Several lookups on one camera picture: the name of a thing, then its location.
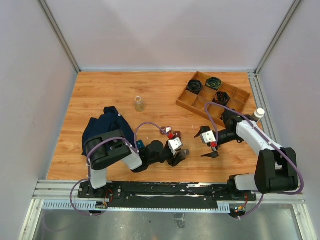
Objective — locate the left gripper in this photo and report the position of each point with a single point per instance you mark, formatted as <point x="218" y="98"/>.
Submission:
<point x="174" y="161"/>

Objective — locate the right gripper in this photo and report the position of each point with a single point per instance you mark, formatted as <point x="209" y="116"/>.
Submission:
<point x="214" y="153"/>

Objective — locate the grey pill box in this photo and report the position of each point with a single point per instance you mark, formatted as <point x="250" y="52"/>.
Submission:
<point x="185" y="152"/>

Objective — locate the clear glass pill jar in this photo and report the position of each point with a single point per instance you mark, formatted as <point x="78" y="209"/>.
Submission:
<point x="139" y="104"/>

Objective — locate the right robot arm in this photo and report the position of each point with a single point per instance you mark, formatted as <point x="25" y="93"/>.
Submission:
<point x="276" y="169"/>

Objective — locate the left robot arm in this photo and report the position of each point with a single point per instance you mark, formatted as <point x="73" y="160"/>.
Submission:
<point x="109" y="148"/>

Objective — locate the brown double pill box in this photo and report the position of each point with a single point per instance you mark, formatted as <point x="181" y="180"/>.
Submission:
<point x="177" y="134"/>

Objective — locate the teal pill box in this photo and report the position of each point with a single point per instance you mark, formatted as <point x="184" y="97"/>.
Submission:
<point x="140" y="144"/>

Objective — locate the wooden divided tray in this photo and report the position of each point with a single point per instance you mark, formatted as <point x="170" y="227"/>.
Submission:
<point x="195" y="100"/>

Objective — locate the dark bottle white cap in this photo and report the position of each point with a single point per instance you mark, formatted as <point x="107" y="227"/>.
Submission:
<point x="259" y="114"/>

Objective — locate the black yellow rolled sock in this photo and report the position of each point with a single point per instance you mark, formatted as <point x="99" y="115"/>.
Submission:
<point x="213" y="83"/>

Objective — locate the dark blue cloth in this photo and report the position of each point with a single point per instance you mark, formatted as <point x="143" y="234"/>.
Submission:
<point x="110" y="120"/>

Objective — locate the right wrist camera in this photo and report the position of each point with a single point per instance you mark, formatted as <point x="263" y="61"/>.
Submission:
<point x="209" y="138"/>

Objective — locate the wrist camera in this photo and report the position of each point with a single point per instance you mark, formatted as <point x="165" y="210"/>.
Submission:
<point x="175" y="144"/>
<point x="209" y="138"/>

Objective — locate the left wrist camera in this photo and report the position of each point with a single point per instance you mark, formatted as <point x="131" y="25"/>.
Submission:
<point x="175" y="144"/>

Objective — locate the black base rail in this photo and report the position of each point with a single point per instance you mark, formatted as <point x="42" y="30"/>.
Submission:
<point x="163" y="195"/>

